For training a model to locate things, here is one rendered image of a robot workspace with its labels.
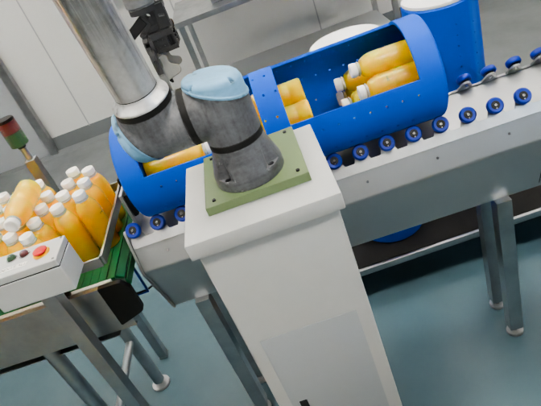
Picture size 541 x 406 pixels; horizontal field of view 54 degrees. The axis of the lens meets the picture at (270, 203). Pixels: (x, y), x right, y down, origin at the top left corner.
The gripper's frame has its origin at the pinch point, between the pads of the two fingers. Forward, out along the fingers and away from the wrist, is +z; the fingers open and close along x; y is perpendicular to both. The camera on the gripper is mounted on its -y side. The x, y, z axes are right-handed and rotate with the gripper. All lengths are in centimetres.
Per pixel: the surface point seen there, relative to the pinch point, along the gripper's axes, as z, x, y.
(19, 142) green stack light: 12, 33, -61
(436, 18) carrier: 30, 57, 90
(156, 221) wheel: 32.1, -11.6, -17.2
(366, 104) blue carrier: 17, -15, 47
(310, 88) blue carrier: 20.2, 12.7, 36.0
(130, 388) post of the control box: 72, -31, -43
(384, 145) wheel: 32, -12, 49
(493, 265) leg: 105, 3, 81
